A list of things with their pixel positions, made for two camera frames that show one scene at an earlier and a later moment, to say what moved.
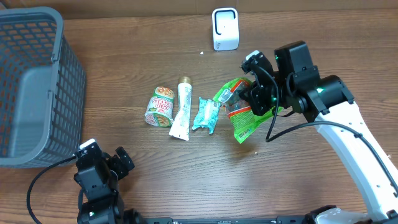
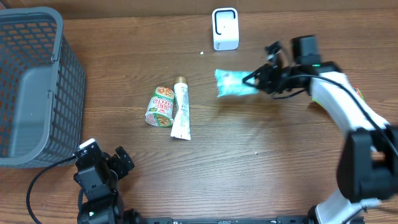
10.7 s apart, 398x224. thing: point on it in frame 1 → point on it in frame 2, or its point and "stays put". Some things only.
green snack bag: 234,94 → 359,92
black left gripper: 121,170 stays put
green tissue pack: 207,114 → 229,83
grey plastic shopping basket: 42,89 stays put
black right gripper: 252,94 → 263,83
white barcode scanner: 225,28 stays put
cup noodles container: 160,109 stays put
